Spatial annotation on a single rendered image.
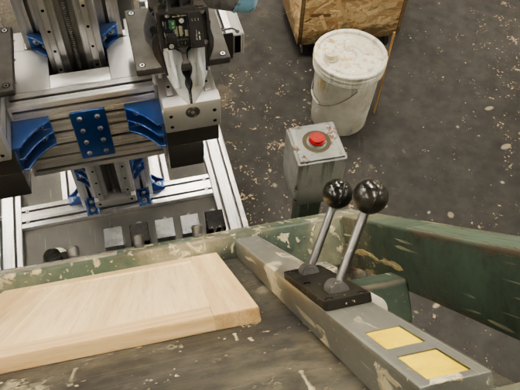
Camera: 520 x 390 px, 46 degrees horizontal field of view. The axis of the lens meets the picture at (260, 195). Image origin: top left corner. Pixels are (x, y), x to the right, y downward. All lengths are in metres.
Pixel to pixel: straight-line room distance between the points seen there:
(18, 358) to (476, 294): 0.57
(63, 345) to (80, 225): 1.48
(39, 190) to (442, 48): 2.02
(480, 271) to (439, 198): 1.80
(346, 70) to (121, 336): 1.89
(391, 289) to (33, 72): 1.04
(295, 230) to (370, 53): 1.36
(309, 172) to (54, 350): 0.84
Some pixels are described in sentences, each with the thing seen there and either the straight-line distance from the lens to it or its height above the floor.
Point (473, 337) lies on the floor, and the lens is 2.35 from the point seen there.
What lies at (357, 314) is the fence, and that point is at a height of 1.51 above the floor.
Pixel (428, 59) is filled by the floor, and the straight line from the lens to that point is 3.18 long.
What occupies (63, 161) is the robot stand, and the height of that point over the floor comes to 0.72.
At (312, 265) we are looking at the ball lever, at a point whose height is 1.38.
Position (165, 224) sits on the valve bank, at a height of 0.76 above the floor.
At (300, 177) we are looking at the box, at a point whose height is 0.88.
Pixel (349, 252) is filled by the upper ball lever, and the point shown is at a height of 1.48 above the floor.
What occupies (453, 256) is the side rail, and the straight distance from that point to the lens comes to 0.89.
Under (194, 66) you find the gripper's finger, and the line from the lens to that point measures 0.94.
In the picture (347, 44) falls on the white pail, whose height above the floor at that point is 0.36.
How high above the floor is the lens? 2.04
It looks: 55 degrees down
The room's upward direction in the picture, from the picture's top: 3 degrees clockwise
